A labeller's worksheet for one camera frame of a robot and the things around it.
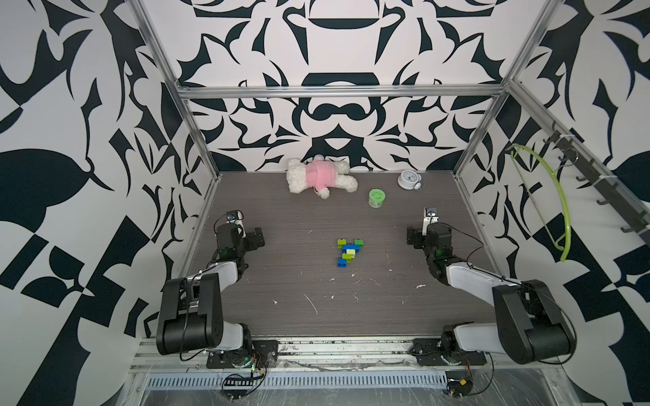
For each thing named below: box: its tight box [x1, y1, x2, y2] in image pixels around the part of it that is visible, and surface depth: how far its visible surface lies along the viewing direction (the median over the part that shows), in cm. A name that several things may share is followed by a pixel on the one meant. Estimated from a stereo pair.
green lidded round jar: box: [368, 187, 386, 209], surface depth 108 cm
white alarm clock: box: [396, 170, 423, 191], surface depth 117 cm
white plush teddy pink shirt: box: [286, 153, 359, 200], surface depth 110 cm
